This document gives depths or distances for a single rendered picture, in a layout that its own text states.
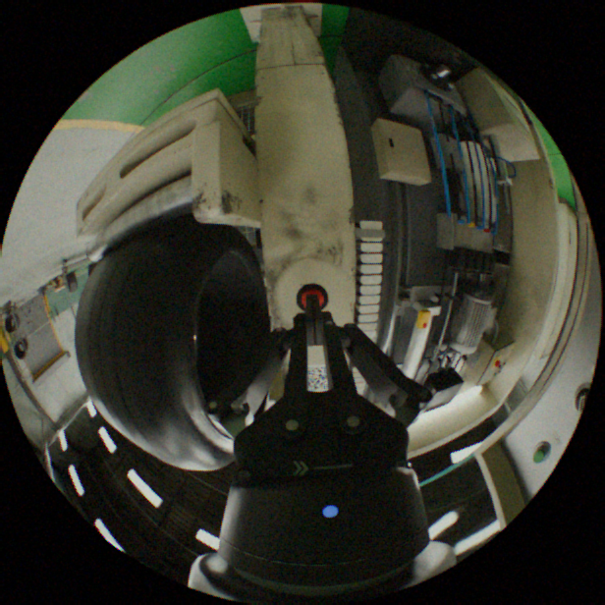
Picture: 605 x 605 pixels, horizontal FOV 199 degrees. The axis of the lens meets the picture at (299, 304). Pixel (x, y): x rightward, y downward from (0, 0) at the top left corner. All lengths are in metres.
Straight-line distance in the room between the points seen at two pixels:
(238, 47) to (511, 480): 1.46
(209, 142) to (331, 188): 0.16
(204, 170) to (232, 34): 0.95
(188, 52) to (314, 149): 0.95
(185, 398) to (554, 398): 0.49
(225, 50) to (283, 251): 1.04
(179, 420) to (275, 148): 0.36
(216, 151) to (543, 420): 0.49
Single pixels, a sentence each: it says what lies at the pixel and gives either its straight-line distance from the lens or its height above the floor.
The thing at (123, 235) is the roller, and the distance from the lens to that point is 0.31.
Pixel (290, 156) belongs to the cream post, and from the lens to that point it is 0.26.
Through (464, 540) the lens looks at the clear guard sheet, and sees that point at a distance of 0.57.
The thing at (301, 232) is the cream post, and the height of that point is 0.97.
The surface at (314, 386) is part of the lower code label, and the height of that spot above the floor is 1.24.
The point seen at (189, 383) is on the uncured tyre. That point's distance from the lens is 0.23.
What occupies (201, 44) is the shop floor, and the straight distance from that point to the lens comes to 1.08.
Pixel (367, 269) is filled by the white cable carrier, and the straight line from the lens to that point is 0.26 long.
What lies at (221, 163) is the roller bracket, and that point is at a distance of 0.15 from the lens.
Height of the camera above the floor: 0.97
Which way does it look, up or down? 22 degrees up
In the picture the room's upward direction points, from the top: 175 degrees clockwise
